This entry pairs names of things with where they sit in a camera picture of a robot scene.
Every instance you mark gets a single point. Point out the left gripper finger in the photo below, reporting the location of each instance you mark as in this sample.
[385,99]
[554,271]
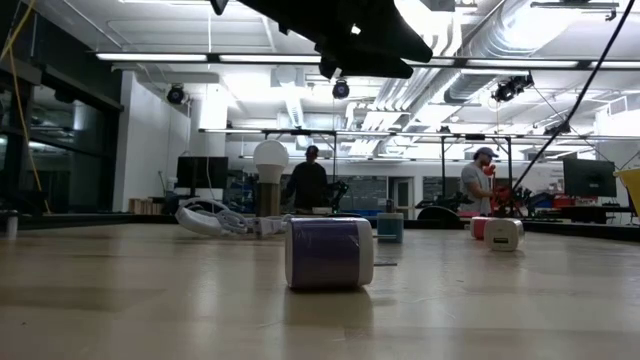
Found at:
[405,45]
[370,67]

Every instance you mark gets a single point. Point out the blue and white wall charger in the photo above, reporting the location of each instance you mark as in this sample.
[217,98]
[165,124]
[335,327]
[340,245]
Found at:
[390,229]

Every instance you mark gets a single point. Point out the red and white wall charger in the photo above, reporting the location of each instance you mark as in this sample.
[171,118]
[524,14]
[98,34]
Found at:
[476,228]

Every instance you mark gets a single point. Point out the purple and white wall charger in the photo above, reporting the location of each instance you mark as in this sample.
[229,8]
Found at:
[325,255]

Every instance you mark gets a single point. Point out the black round ceiling device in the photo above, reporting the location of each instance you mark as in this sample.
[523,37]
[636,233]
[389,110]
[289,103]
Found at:
[176,94]
[341,89]

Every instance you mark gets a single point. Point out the long ceiling light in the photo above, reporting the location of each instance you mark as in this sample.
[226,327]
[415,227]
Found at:
[150,57]
[522,63]

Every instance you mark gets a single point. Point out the person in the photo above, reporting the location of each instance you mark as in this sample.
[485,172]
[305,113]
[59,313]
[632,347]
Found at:
[308,182]
[475,187]

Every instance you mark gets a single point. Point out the white light bulb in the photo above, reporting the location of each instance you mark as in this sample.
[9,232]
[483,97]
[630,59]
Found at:
[270,160]

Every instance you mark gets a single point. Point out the black computer monitor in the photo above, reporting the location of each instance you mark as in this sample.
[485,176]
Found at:
[201,172]
[590,177]

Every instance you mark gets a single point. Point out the wooden crate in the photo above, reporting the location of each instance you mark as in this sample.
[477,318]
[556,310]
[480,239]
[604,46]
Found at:
[145,205]

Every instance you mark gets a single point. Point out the yellow plastic basket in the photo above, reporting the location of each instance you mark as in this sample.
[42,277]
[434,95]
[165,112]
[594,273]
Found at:
[631,185]

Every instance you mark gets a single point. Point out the white cylindrical standoff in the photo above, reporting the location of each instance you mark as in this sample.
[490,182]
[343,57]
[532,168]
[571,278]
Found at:
[11,225]

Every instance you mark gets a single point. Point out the silver ventilation duct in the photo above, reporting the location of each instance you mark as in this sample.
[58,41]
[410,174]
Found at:
[495,45]

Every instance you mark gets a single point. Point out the black hanging camera rig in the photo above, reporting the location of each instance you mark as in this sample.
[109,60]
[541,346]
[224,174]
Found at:
[511,87]

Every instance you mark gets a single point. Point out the black background rig frame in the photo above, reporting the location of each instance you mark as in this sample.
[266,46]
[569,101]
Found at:
[442,165]

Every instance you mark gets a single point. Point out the black curved frame bracket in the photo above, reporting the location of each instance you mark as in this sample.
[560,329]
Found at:
[439,215]

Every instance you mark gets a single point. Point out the white and black wall charger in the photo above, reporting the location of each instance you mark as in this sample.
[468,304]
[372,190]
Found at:
[503,234]

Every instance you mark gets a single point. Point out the black metal table frame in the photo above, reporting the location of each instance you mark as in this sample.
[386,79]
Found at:
[100,220]

